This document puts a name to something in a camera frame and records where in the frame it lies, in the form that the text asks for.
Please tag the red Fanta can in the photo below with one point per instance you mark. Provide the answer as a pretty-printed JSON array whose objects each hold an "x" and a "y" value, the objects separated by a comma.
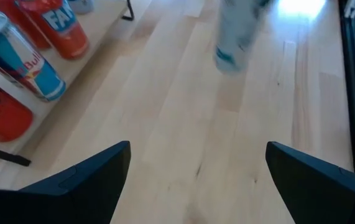
[
  {"x": 21, "y": 25},
  {"x": 65, "y": 34}
]

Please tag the blue silver Red Bull can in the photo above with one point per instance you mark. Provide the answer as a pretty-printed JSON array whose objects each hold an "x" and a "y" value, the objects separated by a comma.
[{"x": 18, "y": 59}]

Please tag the red Coca-Cola can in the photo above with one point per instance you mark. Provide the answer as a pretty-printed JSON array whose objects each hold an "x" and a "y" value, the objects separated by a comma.
[{"x": 0, "y": 118}]

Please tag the white blue slim can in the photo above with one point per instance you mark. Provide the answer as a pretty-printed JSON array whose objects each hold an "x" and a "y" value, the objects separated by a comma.
[{"x": 233, "y": 46}]

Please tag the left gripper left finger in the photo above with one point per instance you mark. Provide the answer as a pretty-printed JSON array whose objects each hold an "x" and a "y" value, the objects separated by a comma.
[{"x": 71, "y": 196}]

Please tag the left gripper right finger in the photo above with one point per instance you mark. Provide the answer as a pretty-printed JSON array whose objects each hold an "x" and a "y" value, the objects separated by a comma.
[{"x": 320, "y": 193}]

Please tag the wooden shelf board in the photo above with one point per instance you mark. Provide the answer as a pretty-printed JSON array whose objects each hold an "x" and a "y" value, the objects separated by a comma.
[{"x": 66, "y": 67}]

